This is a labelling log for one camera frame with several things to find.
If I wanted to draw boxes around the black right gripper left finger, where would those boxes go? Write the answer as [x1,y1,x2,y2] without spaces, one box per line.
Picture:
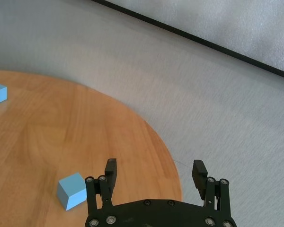
[84,158,118,211]

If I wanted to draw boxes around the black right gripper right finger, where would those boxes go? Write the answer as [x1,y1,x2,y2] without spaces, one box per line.
[191,159,231,212]

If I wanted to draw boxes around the white foam wall panel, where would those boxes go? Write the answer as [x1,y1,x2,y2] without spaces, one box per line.
[104,0,284,75]

